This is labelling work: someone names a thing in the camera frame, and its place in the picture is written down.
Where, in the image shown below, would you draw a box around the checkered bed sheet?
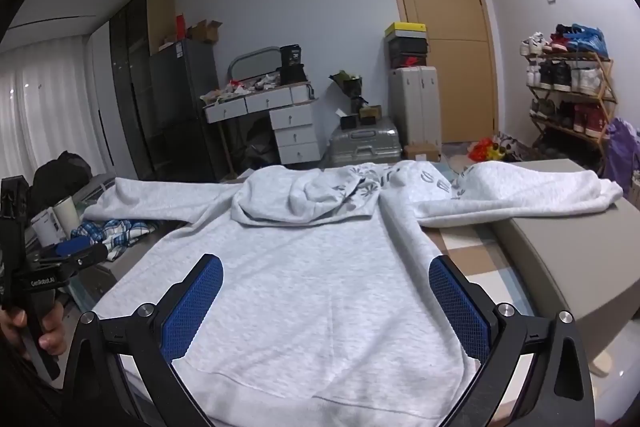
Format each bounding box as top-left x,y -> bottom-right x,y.
421,223 -> 534,315

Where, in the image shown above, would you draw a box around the red orange toy pile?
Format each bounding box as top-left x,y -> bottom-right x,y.
468,138 -> 506,162

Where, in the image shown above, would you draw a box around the arched mirror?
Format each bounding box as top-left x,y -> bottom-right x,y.
228,46 -> 281,81

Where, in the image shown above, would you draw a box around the blue plaid shirt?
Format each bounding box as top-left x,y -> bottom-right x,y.
70,219 -> 158,261

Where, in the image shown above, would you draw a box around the person's left hand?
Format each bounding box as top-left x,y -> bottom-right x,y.
0,298 -> 68,360

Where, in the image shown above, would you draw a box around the stacked shoe boxes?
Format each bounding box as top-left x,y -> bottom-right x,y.
385,22 -> 428,69

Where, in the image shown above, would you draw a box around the silver lying suitcase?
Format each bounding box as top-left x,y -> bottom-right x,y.
326,117 -> 402,167

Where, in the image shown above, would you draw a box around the white curtain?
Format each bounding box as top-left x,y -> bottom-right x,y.
1,36 -> 106,180

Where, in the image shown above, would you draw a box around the purple bag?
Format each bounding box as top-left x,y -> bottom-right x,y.
604,117 -> 639,196

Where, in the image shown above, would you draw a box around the white cup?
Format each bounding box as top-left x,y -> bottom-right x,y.
53,197 -> 80,236

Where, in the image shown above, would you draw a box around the wooden door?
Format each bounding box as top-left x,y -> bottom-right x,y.
396,0 -> 498,143

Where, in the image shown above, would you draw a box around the flower bouquet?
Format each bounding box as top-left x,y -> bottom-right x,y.
330,69 -> 368,114

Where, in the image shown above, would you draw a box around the white drawer desk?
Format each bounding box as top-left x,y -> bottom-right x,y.
204,82 -> 326,166

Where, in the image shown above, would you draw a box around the black box on desk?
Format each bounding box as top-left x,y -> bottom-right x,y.
280,44 -> 307,84

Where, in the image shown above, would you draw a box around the light grey hoodie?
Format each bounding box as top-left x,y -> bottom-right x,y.
84,160 -> 623,426

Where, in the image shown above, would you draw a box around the open cardboard box on wardrobe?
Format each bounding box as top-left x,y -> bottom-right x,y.
186,20 -> 221,44

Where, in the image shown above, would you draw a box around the black wardrobe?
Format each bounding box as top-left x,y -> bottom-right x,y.
108,0 -> 229,182

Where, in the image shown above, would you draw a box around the cardboard box on floor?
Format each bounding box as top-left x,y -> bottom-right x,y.
404,142 -> 442,162

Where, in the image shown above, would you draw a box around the bamboo shoe rack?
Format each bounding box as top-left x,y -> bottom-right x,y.
520,24 -> 617,162

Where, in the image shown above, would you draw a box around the black bag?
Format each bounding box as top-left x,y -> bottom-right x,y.
27,150 -> 93,219

